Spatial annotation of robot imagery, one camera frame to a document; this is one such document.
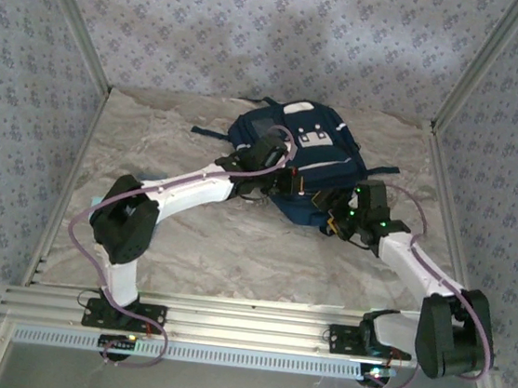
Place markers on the navy blue backpack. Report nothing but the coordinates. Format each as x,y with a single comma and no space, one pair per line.
328,164

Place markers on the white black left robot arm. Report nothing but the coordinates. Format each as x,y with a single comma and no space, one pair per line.
194,186

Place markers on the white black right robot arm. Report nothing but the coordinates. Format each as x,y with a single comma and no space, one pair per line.
410,263

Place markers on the aluminium table side rail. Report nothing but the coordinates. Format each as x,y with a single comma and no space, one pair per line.
445,178
82,150

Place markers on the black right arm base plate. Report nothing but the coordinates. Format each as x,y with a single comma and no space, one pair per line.
341,339

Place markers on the aluminium mounting rail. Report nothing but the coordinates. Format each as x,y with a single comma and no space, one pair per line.
244,323

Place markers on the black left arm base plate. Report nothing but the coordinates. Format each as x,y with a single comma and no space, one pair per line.
154,313

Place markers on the aluminium frame post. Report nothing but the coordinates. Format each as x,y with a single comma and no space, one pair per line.
478,64
78,19

